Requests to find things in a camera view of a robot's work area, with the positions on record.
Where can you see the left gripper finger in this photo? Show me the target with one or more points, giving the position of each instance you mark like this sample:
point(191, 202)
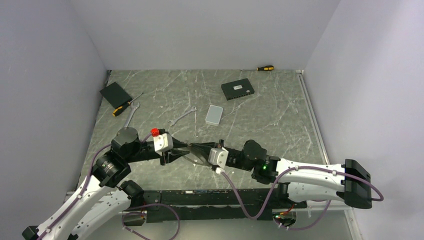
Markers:
point(177, 144)
point(174, 154)

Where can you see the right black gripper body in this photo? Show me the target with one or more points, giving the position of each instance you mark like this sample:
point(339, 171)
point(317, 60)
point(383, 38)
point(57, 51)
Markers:
point(236, 162)

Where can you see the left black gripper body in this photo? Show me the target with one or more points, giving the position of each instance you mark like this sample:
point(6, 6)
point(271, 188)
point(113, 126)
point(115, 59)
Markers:
point(143, 153)

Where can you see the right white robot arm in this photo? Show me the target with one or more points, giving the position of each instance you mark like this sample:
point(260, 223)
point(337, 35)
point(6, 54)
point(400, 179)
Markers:
point(348, 182)

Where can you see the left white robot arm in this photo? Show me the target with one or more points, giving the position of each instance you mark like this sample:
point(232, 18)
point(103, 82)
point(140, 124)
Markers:
point(104, 192)

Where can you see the grey plastic box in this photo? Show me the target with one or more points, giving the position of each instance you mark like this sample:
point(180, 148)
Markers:
point(214, 114)

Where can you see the small silver wrench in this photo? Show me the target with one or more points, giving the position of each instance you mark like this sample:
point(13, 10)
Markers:
point(174, 121)

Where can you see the yellow black screwdriver near box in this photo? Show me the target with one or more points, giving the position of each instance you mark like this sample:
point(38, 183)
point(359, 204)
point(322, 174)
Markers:
point(124, 106)

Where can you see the large silver wrench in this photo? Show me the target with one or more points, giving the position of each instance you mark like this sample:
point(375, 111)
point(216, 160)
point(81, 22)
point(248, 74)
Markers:
point(133, 107)

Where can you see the black flat box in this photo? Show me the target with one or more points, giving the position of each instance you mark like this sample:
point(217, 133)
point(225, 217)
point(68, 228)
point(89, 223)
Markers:
point(115, 95)

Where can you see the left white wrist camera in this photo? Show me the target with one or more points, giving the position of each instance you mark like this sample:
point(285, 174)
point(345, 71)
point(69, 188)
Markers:
point(163, 143)

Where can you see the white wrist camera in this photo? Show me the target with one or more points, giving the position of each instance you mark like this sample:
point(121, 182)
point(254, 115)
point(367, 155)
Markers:
point(218, 159)
point(163, 143)

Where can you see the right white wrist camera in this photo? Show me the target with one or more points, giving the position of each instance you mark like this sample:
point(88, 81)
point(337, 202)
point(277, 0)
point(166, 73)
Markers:
point(218, 159)

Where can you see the black network switch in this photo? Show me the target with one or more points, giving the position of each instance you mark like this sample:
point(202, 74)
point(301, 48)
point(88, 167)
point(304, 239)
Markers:
point(237, 89)

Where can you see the yellow black screwdriver at wall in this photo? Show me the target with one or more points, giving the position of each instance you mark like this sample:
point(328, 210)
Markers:
point(266, 68)

